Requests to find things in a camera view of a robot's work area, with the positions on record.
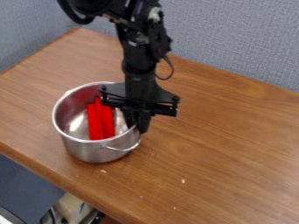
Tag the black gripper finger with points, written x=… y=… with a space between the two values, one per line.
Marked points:
x=142 y=120
x=129 y=116

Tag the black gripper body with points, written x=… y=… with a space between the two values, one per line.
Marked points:
x=138 y=93

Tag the red block object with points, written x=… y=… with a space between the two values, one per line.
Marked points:
x=100 y=120

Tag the metal pot with handle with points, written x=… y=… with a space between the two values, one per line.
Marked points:
x=69 y=120

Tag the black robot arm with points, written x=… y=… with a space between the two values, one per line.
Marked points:
x=145 y=43

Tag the beige box under table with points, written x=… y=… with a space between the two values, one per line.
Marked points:
x=72 y=210

